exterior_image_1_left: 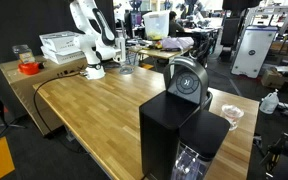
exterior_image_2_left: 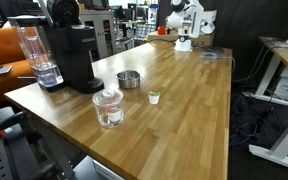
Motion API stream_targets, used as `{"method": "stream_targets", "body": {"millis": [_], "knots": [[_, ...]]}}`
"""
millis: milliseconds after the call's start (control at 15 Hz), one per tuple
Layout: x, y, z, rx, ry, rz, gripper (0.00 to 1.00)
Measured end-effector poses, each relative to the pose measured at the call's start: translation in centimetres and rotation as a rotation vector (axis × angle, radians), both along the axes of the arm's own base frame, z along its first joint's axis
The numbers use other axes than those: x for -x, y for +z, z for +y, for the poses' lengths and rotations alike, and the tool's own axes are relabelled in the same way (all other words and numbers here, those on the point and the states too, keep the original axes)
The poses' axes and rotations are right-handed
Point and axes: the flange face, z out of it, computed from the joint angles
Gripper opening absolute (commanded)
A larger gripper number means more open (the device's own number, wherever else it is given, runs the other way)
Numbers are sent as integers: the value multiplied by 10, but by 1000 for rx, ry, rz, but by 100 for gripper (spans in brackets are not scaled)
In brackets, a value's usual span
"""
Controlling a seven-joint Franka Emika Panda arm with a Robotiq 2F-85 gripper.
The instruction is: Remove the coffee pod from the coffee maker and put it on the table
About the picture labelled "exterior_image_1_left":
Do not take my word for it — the large cardboard box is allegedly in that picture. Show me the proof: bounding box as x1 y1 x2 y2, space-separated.
0 54 89 138

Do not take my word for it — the black pod coffee maker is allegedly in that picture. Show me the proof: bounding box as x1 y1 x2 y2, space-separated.
138 55 215 180

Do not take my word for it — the small brown cardboard box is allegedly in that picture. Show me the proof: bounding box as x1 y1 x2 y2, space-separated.
260 66 288 92

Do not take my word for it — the black power cable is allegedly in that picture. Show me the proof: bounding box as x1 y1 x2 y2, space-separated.
32 71 86 154

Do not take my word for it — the purple cloth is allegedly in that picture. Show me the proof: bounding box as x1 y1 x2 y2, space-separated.
160 36 195 51

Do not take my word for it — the black computer monitor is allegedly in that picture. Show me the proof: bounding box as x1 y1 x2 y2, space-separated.
123 9 143 38

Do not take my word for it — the small clear plastic container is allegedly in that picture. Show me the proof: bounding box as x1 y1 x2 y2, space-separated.
11 44 36 64

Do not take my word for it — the seated person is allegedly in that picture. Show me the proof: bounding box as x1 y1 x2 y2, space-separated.
168 10 186 38

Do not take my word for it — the clear plastic storage bin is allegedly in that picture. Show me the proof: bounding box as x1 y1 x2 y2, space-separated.
142 9 171 41

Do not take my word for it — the wooden background table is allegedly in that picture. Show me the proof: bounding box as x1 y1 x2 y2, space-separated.
128 46 193 71

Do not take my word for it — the black clamp stand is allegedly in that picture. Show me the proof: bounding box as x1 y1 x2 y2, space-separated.
258 125 288 180

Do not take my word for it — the white plastic jug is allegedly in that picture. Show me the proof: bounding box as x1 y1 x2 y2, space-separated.
259 88 280 115

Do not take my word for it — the black tripod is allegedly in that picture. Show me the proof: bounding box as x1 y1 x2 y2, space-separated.
0 76 27 148

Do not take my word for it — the clear plastic cup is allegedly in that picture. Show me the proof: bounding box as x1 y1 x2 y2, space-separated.
220 103 245 132

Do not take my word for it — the white upright post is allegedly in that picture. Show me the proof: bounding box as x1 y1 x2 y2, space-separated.
114 19 127 66

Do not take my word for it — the white flat carton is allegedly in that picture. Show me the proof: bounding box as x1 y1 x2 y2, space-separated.
40 45 86 65
38 30 83 53

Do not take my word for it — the clear water tank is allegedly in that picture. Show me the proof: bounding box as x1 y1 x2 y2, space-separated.
170 109 231 180

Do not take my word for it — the white panel cart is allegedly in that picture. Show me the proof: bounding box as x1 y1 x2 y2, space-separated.
230 24 279 79

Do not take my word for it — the orange tape roll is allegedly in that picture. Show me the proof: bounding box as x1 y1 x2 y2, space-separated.
17 61 45 76

